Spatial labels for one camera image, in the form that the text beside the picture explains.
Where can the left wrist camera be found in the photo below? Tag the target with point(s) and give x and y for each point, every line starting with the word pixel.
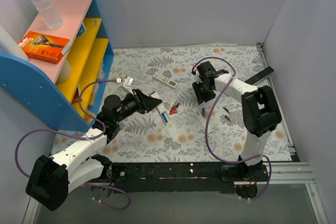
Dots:
pixel 126 84

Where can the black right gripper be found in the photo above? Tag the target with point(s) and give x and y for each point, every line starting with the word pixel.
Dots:
pixel 203 91

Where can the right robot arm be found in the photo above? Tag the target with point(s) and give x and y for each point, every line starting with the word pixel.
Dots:
pixel 260 110

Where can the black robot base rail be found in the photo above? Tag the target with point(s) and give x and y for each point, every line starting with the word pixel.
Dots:
pixel 186 177

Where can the white remote battery cover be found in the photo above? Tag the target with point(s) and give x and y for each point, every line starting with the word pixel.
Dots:
pixel 199 116

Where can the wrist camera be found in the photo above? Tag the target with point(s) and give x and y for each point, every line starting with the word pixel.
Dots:
pixel 200 72
pixel 126 84

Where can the blue shelf unit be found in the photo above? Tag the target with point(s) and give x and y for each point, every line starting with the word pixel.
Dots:
pixel 59 93

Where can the floral table mat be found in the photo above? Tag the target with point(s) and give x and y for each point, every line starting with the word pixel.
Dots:
pixel 145 138

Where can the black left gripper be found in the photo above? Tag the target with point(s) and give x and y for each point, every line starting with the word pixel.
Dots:
pixel 140 100

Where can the orange razor box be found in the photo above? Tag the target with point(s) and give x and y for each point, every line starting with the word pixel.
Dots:
pixel 45 48

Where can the white air conditioner remote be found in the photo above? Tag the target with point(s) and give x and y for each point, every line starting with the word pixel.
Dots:
pixel 164 80

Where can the black rectangular box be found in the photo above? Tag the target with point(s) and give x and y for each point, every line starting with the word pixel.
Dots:
pixel 265 73

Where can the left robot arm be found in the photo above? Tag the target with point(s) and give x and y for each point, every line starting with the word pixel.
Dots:
pixel 54 177

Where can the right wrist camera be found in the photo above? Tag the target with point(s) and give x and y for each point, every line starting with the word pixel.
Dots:
pixel 200 72

